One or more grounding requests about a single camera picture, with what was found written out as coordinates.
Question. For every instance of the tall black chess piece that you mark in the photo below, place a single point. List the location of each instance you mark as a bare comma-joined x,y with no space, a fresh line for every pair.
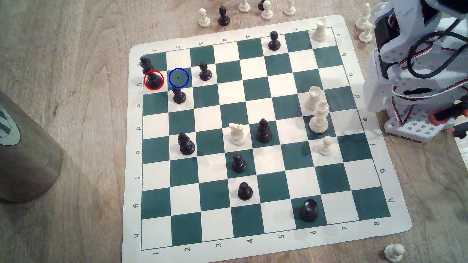
153,79

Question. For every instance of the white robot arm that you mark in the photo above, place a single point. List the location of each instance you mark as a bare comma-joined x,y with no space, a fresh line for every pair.
402,36

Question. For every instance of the tall white chess piece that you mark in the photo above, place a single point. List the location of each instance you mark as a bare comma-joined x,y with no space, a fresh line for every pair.
319,118

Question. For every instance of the white knight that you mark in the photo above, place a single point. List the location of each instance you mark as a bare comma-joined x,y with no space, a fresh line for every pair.
237,134

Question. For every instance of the green and white chessboard mat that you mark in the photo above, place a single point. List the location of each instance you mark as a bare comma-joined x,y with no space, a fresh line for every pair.
256,109

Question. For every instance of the black pawn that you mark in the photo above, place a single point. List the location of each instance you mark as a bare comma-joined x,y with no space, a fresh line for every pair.
179,95
239,164
274,43
223,16
205,73
245,192

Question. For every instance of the white rook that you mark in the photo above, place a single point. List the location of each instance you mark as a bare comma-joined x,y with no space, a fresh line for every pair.
313,98
320,31

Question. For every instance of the white pawn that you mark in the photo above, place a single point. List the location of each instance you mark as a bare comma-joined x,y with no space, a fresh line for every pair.
204,18
289,8
326,147
394,252
244,5
366,33
267,11

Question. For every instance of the black rook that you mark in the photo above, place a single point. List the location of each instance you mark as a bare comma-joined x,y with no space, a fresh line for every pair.
309,211

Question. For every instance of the white bishop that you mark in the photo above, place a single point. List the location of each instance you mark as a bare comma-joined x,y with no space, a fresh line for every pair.
363,18

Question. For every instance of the brown cap with logo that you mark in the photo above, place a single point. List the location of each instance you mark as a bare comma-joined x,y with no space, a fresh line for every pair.
25,164

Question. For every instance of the orange and black clamp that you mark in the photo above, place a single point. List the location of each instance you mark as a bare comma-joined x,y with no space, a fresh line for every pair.
444,114

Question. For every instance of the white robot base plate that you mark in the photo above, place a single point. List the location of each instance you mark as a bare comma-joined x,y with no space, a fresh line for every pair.
420,129

